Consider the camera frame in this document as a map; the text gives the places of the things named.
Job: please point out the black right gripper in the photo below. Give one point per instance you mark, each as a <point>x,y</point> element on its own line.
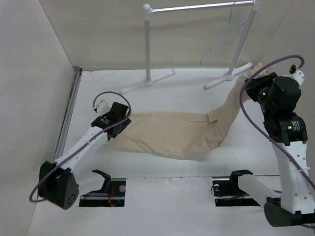
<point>253,84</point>

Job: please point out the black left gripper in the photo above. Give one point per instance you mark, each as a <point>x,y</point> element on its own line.
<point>124,124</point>

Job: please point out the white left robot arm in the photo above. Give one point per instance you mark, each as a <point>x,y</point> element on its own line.
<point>57,183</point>

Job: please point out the beige trousers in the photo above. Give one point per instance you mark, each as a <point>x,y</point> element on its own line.
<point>179,135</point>

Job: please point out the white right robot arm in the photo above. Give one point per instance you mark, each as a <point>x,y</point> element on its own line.
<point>295,205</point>

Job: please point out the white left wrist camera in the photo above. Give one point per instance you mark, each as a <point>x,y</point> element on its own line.
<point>102,107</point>

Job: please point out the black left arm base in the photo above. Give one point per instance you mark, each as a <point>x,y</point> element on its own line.
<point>111,194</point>

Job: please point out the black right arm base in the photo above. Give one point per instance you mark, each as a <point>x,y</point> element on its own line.
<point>225,196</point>

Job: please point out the aluminium table edge rail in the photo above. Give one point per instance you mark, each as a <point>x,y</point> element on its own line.
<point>59,148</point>

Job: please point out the white clothes rack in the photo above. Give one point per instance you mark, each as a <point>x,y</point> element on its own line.
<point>171,36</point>

